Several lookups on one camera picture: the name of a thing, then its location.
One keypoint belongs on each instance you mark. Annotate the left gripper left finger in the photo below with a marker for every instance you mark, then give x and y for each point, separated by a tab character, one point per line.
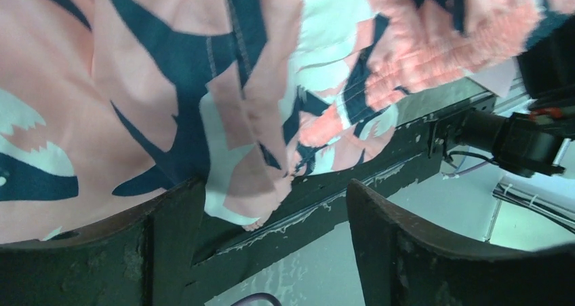
141	256

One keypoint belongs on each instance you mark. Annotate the pink patterned shorts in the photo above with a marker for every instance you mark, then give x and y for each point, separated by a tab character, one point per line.
105	104

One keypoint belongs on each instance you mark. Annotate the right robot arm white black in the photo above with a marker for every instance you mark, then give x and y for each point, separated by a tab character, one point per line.
541	140

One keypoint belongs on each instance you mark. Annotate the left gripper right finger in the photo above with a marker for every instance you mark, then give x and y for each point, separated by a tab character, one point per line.
403	259

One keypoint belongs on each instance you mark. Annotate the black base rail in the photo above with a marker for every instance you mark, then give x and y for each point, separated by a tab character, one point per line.
304	255

